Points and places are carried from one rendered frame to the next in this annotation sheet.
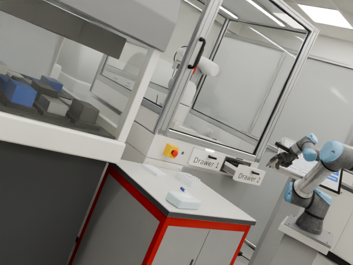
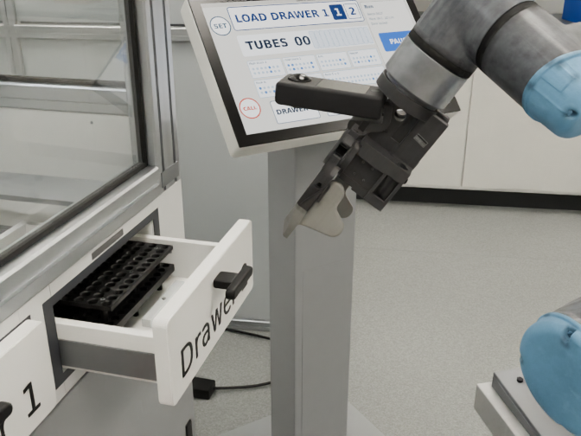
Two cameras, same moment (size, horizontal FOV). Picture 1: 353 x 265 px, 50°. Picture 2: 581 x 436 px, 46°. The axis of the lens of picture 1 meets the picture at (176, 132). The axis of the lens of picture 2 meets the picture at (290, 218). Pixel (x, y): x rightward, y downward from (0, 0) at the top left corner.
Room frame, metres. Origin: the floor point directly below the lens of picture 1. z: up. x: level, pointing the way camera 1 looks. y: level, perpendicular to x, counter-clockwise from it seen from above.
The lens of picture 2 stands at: (1.89, -0.24, 1.30)
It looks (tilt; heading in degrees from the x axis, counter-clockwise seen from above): 23 degrees down; 326
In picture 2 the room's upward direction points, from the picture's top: straight up
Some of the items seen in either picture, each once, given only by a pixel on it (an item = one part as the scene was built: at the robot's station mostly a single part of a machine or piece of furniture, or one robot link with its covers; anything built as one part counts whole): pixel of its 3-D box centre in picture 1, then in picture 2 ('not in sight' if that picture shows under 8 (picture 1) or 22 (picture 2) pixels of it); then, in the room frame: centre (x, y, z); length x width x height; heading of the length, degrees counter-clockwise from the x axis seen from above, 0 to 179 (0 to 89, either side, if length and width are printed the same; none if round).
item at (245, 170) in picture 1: (249, 175); (211, 300); (2.57, -0.57, 0.87); 0.29 x 0.02 x 0.11; 131
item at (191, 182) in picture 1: (188, 180); not in sight; (2.13, -0.17, 0.78); 0.12 x 0.08 x 0.04; 47
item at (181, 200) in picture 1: (183, 200); not in sight; (1.69, -0.15, 0.78); 0.15 x 0.10 x 0.04; 138
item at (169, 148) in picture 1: (171, 151); not in sight; (2.23, -0.02, 0.88); 0.07 x 0.05 x 0.07; 131
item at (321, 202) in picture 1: (318, 202); not in sight; (2.18, -0.91, 0.95); 0.13 x 0.12 x 0.14; 92
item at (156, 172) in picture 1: (154, 170); not in sight; (2.05, 0.03, 0.77); 0.13 x 0.09 x 0.02; 54
